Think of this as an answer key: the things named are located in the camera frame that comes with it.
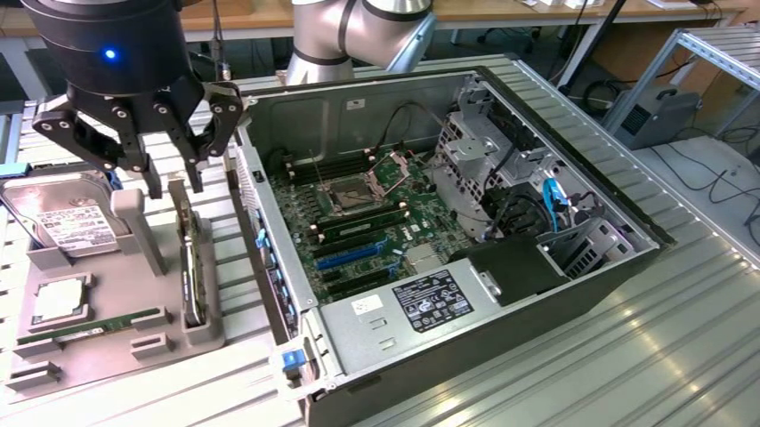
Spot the metal socket cover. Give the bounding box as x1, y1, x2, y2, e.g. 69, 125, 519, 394
364, 150, 416, 190

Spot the blue wire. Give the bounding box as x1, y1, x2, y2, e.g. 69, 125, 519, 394
540, 177, 571, 235

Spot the RAM stick with white label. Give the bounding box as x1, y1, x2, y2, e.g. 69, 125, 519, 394
316, 212, 411, 239

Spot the blue case latch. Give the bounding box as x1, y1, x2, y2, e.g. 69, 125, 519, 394
277, 349, 307, 373

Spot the metal disk bay cage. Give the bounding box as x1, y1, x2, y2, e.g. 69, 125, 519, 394
427, 82, 571, 232

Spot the aluminium frame table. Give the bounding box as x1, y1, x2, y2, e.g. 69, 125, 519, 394
604, 24, 760, 150

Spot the vented metal disk bay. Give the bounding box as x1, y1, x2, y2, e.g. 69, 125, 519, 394
536, 215, 646, 280

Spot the silver CPU chip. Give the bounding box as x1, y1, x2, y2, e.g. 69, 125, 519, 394
31, 279, 84, 324

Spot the black dangling robot cable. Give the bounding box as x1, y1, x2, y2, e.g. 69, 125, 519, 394
208, 0, 233, 84

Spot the long black expansion slot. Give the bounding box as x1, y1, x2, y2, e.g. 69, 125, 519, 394
311, 231, 380, 260
319, 265, 391, 288
325, 273, 396, 299

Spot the gray machine box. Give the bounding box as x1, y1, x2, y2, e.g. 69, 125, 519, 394
615, 84, 705, 150

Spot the thin metal locking lever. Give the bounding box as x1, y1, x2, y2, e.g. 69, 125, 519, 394
307, 149, 327, 195

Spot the open black PC case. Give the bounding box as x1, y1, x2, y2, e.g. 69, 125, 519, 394
209, 65, 677, 427

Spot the green graphics card metal bracket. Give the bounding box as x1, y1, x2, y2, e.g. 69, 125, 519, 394
165, 176, 209, 328

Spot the green motherboard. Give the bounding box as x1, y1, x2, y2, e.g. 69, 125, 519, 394
260, 149, 440, 299

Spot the thin black wire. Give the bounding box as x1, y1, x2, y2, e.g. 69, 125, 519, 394
377, 101, 447, 155

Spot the black power cable bundle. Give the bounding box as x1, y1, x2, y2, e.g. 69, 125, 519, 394
479, 184, 571, 244

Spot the gray power supply unit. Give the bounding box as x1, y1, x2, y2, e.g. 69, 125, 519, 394
307, 257, 506, 379

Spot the blue expansion slot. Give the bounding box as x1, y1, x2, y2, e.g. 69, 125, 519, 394
313, 242, 388, 271

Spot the CPU socket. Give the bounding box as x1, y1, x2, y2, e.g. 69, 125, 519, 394
319, 177, 372, 213

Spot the loose green RAM stick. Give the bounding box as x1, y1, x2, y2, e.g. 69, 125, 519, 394
15, 309, 161, 348

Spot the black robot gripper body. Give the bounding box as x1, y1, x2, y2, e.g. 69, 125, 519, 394
19, 0, 209, 139

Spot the black office chair base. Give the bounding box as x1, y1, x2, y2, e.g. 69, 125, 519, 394
449, 26, 544, 48

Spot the silver hard disk drive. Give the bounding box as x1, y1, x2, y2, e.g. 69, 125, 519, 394
0, 171, 132, 259

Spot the black plastic shroud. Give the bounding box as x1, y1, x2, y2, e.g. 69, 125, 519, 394
466, 235, 571, 308

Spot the gray plastic parts rack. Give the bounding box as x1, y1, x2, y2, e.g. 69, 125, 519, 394
0, 186, 228, 405

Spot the blue plastic disk bracket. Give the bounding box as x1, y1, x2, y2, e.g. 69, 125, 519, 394
0, 162, 122, 192

